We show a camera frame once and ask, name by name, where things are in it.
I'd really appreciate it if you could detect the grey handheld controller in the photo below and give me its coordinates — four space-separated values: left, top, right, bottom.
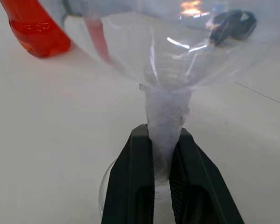
209 8 258 47

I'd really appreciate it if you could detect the bottle with red liquid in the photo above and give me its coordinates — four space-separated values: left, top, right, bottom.
0 0 72 59

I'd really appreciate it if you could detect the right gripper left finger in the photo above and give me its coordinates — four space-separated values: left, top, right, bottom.
101 124 156 224

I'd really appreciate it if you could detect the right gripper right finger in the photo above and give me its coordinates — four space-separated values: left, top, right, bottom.
168 127 246 224

